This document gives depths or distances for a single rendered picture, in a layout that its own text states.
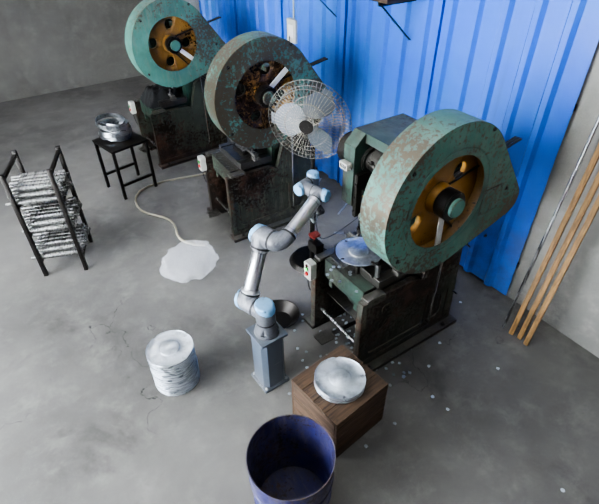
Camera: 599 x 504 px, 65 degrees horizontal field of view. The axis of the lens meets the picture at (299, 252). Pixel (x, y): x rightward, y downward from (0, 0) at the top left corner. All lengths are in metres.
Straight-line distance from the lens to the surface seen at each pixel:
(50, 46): 8.57
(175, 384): 3.13
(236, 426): 3.04
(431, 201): 2.38
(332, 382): 2.70
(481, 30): 3.57
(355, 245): 2.94
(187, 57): 5.34
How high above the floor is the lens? 2.57
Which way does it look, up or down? 38 degrees down
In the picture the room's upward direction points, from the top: 1 degrees counter-clockwise
